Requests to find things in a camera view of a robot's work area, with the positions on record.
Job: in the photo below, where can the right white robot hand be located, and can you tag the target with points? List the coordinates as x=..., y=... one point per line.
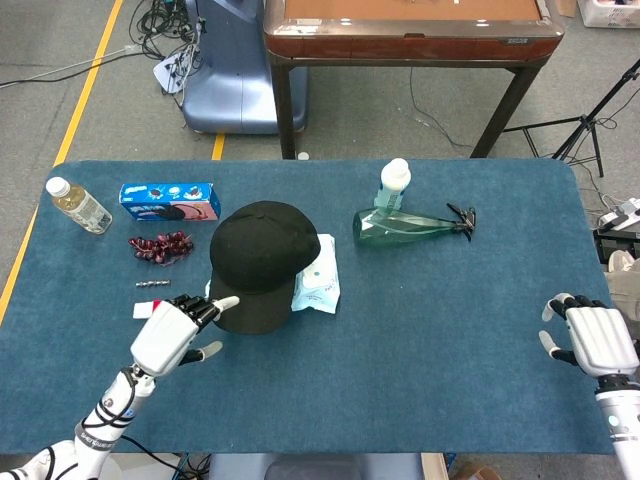
x=600, y=340

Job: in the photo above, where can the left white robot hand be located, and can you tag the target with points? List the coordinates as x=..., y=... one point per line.
x=162, y=340

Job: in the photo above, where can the black baseball cap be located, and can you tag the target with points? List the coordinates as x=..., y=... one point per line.
x=260, y=245

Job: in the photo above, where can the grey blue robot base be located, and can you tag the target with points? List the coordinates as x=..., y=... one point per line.
x=315, y=467

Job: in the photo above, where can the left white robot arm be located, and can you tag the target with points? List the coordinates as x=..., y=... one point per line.
x=107, y=405

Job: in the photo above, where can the small white red box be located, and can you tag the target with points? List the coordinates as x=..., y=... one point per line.
x=142, y=310

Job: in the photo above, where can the khaki trouser leg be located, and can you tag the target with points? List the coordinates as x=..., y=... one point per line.
x=625, y=290

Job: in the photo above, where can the white sneaker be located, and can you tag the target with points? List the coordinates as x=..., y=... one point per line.
x=620, y=260

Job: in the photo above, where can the dark red grape bunch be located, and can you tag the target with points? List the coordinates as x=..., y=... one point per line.
x=160, y=246

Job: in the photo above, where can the black floor device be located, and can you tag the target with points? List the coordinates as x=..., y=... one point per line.
x=606, y=246

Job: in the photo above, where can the white power strip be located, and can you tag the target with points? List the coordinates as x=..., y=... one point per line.
x=620, y=214

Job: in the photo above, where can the blue cookie box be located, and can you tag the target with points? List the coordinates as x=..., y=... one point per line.
x=170, y=202

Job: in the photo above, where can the clear plastic water bottle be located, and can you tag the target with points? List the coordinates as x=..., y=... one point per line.
x=82, y=207

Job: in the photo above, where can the light blue wet wipes pack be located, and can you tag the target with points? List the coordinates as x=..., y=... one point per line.
x=320, y=285

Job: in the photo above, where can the brown cardboard piece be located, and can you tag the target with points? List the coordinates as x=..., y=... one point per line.
x=465, y=470

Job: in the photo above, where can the black tripod stand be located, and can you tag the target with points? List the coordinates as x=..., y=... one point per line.
x=584, y=125

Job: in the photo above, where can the green spray bottle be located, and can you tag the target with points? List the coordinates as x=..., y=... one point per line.
x=395, y=227

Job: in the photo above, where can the white milk bottle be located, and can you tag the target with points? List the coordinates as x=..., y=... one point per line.
x=395, y=180

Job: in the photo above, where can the blue grey machine base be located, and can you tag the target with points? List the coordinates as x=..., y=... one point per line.
x=225, y=85

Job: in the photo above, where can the white plastic crate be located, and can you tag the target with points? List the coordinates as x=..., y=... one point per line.
x=610, y=12

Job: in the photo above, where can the brown cardboard box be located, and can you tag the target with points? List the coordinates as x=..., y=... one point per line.
x=565, y=7

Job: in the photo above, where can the brown mahjong table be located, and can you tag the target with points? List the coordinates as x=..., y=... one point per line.
x=400, y=45

